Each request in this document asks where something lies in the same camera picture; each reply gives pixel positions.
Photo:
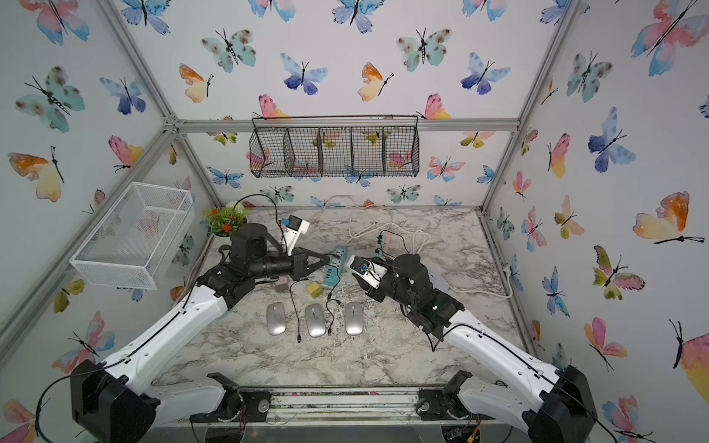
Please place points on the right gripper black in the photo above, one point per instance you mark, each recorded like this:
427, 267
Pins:
372, 292

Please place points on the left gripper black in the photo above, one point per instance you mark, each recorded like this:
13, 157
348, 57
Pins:
298, 261

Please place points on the pink charger plug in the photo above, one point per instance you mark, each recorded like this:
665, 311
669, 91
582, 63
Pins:
282, 285

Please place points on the pink power strip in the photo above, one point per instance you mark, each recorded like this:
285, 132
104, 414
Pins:
383, 247

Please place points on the silver mouse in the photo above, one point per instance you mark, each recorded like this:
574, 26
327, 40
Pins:
354, 319
276, 319

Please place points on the yellow charger plug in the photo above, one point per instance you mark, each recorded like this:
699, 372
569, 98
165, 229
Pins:
315, 290

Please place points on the blue power strip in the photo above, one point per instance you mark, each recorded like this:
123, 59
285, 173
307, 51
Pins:
334, 269

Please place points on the grey mouse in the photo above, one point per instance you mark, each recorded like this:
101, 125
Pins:
315, 321

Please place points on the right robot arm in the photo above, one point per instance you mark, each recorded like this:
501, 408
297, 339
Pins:
546, 403

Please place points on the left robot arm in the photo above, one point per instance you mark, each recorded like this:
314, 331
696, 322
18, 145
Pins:
114, 400

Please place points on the lavender mouse far right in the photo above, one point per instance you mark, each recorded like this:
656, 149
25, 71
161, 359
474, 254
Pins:
438, 282

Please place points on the potted plant white pot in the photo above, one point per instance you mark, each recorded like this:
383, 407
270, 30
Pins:
223, 221

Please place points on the white mesh wall basket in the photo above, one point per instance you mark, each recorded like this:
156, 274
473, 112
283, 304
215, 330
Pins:
136, 240

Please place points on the black wire wall basket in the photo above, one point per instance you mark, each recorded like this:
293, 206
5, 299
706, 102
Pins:
335, 146

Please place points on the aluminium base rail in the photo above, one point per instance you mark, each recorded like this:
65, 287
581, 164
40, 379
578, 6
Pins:
354, 404

